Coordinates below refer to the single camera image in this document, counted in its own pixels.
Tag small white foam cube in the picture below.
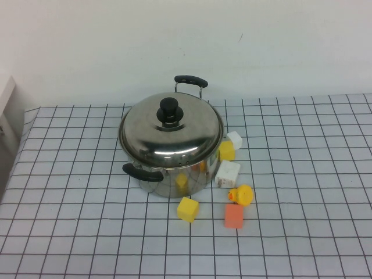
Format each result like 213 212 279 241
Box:
226 131 244 151

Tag stainless steel lid black knob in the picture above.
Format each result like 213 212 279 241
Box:
118 93 224 169

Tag yellow rubber duck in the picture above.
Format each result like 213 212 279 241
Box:
227 184 255 207

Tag white black grid tablecloth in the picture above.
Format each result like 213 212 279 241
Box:
0 93 372 279

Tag white cabinet side panel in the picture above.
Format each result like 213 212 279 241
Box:
0 74 26 201

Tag orange foam block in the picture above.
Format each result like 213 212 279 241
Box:
224 203 245 230

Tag stained white foam cube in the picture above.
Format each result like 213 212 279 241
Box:
215 160 242 188

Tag yellow foam cube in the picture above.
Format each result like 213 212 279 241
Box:
177 196 200 223
217 141 237 162

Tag stainless steel pot black handles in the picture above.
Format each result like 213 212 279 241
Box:
121 74 225 199

